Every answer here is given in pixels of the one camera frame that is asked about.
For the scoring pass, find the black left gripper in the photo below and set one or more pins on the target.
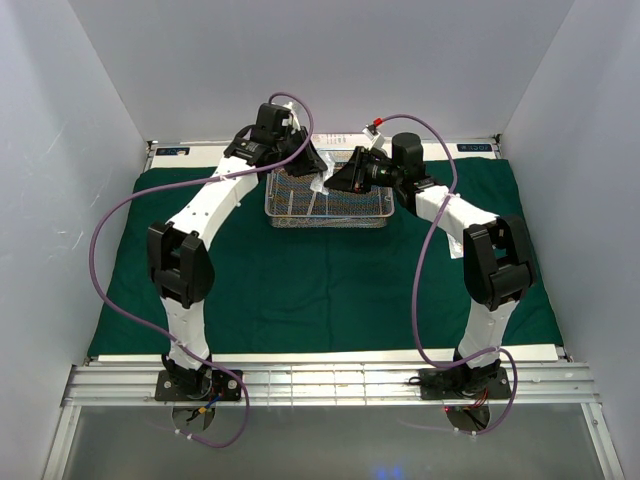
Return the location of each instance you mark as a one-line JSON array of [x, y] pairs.
[[311, 163]]

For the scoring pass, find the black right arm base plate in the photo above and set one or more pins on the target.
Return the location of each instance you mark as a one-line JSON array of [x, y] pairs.
[[461, 383]]

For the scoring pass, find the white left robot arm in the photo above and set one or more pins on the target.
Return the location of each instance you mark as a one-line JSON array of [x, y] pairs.
[[178, 250]]

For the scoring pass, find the white paper sheet at back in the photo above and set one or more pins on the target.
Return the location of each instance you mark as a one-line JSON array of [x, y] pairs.
[[340, 141]]

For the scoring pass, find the silver tweezers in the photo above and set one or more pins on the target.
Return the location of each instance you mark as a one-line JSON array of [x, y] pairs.
[[312, 222]]

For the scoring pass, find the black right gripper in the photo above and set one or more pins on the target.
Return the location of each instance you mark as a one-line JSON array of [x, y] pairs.
[[352, 176]]

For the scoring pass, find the blue label right corner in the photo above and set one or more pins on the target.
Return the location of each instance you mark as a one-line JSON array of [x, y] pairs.
[[474, 147]]

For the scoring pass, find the blue label corner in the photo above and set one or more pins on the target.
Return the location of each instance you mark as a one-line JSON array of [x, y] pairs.
[[172, 151], [474, 147]]

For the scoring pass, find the silver surgical scissors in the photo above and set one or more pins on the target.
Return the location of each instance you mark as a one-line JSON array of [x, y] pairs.
[[311, 204]]

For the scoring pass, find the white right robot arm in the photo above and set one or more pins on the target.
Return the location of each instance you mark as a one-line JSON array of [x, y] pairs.
[[498, 265]]

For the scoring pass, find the blue label left corner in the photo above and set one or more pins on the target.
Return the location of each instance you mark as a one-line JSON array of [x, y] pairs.
[[172, 151]]

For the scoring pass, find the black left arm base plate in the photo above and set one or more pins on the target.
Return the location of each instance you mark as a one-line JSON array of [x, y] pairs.
[[207, 384]]

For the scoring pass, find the metal wire mesh tray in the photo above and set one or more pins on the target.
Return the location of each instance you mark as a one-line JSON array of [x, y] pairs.
[[288, 196]]

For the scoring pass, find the aluminium front frame rail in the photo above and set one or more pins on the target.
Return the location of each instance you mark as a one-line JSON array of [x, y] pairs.
[[349, 384]]

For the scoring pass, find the clear pouch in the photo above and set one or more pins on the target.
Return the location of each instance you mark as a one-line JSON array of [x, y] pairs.
[[455, 247], [317, 186]]

